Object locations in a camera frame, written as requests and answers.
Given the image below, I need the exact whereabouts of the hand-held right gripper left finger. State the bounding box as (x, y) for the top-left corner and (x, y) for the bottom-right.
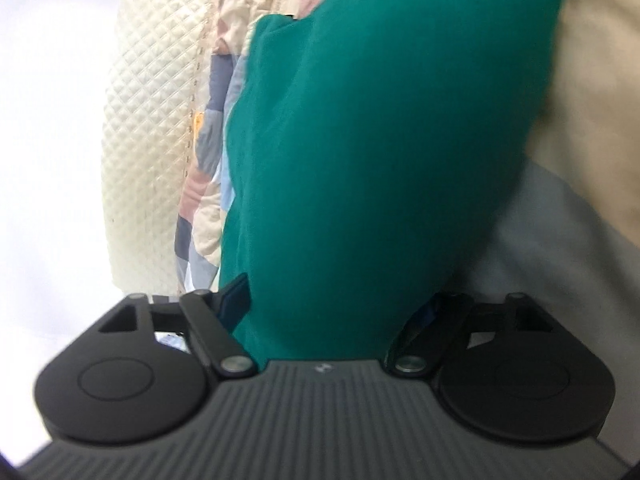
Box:
(97, 272), (260, 379)

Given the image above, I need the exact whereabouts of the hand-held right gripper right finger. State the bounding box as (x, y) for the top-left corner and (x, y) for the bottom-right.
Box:
(385, 290), (556, 378)

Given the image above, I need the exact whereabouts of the green hoodie with cream stripes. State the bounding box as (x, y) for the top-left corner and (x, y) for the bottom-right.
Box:
(217, 0), (569, 367)

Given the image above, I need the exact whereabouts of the cream quilted headboard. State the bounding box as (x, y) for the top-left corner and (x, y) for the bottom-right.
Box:
(100, 0), (232, 297)

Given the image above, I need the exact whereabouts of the pastel patchwork blanket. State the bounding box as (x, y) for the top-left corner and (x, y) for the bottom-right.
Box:
(172, 0), (640, 466)

